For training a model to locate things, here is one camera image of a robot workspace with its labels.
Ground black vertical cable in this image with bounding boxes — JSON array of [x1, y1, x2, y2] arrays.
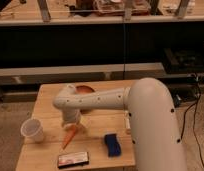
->
[[122, 19, 127, 80]]

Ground small white bottle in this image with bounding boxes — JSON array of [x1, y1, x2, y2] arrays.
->
[[125, 111, 131, 134]]

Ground orange chili pepper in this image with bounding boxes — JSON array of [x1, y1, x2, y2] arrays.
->
[[62, 124, 78, 149]]

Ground orange ceramic bowl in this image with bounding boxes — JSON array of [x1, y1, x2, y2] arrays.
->
[[76, 85, 94, 114]]

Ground wooden table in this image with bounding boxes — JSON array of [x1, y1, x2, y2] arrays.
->
[[16, 84, 136, 171]]

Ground black power cable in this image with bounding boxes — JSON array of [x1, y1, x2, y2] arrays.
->
[[174, 74, 204, 171]]

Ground white plastic cup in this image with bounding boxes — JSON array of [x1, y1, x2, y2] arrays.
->
[[20, 118, 44, 143]]

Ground cluttered tray on shelf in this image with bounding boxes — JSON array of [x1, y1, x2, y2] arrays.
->
[[93, 0, 151, 15]]

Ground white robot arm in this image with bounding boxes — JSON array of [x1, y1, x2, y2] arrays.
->
[[53, 78, 187, 171]]

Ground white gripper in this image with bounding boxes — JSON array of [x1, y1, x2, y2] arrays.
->
[[61, 109, 83, 131]]

